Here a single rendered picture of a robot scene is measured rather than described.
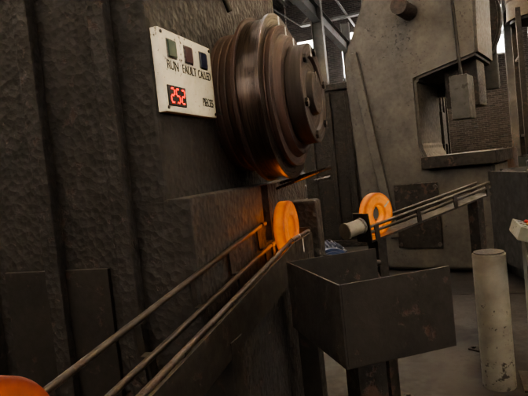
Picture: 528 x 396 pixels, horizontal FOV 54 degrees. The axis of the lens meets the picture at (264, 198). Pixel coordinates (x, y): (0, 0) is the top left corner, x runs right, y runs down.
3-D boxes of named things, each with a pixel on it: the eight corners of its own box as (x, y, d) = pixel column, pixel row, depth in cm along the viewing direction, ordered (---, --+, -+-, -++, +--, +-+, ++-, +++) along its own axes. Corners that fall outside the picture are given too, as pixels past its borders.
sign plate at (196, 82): (159, 111, 111) (148, 27, 110) (210, 119, 136) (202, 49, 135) (168, 110, 111) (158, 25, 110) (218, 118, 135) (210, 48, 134)
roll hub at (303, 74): (290, 143, 136) (279, 36, 135) (315, 144, 163) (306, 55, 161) (310, 141, 135) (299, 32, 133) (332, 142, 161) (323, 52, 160)
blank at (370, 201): (372, 243, 195) (379, 243, 192) (352, 212, 189) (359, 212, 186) (390, 214, 202) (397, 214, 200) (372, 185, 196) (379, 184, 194)
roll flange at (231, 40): (209, 188, 135) (188, 5, 132) (267, 179, 179) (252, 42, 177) (245, 185, 131) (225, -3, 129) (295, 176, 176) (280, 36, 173)
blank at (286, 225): (269, 207, 146) (280, 207, 144) (284, 197, 160) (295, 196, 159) (277, 261, 148) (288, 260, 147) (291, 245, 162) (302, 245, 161)
